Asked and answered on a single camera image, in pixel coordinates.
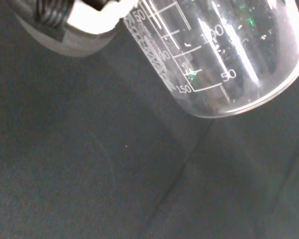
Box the black bench cloth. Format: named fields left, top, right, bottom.
left=0, top=0, right=299, bottom=239

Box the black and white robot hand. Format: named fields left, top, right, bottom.
left=9, top=0, right=139, bottom=58

